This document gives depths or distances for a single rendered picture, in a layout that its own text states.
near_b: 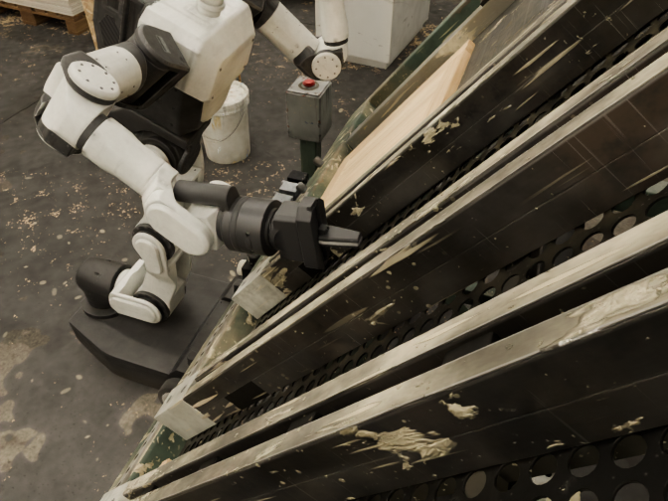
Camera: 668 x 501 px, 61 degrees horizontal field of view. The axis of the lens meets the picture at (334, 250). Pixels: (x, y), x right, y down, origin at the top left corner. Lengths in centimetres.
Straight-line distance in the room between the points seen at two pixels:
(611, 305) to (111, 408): 209
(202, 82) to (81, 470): 138
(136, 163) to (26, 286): 194
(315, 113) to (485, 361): 163
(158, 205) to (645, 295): 73
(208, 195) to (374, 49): 333
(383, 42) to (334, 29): 253
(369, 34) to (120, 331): 268
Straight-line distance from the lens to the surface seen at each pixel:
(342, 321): 64
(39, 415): 235
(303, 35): 158
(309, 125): 193
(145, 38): 119
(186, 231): 89
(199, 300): 226
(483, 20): 145
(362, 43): 415
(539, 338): 30
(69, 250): 291
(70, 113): 94
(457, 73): 125
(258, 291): 115
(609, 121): 44
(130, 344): 219
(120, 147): 92
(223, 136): 313
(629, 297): 28
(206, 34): 130
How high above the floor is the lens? 182
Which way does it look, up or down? 43 degrees down
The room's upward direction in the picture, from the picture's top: straight up
